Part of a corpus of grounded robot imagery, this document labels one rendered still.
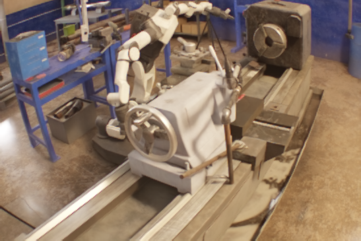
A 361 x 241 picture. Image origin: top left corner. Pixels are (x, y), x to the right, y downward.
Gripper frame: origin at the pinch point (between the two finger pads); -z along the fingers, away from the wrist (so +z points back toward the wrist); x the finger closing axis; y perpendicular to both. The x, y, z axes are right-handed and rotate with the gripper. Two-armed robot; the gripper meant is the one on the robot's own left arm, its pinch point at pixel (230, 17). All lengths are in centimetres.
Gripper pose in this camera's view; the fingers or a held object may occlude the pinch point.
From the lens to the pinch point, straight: 284.8
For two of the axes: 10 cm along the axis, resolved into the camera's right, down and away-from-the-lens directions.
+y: 2.6, -7.6, -5.9
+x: -2.5, 5.4, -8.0
